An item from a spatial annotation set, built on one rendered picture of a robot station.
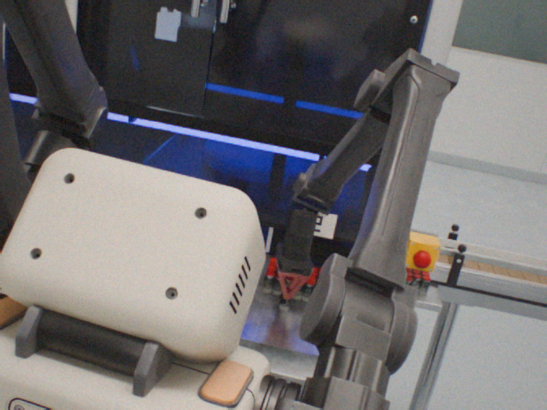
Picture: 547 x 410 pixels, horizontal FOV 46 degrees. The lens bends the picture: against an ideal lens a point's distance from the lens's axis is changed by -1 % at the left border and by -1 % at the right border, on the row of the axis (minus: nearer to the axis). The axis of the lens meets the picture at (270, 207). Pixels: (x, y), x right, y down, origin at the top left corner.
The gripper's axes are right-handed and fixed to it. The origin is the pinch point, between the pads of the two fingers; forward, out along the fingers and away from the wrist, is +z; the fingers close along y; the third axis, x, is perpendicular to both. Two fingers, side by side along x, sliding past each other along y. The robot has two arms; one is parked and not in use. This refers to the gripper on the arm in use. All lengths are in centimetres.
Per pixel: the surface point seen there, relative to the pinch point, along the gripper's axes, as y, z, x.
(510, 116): 426, 41, -265
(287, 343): -13.1, 3.7, 0.8
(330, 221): 15.4, -10.9, -9.9
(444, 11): 13, -60, -23
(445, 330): 21, 19, -49
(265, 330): -9.1, 3.8, 4.8
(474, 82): 436, 18, -227
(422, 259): 6.8, -8.1, -30.2
